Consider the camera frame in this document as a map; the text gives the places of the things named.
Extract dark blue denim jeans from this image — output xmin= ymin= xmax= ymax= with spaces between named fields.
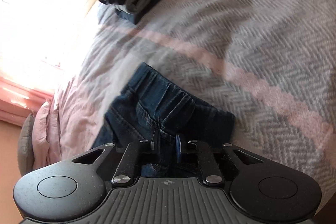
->
xmin=92 ymin=63 xmax=235 ymax=177

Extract grey pillow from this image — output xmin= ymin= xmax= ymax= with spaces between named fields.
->
xmin=17 ymin=114 xmax=35 ymax=176

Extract blue folded jeans in stack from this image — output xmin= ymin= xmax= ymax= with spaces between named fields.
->
xmin=115 ymin=9 xmax=143 ymax=25

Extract grey folded garment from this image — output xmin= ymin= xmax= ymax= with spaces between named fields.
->
xmin=114 ymin=5 xmax=131 ymax=14

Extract pink grey herringbone bedspread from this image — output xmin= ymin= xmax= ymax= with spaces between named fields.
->
xmin=33 ymin=0 xmax=335 ymax=205

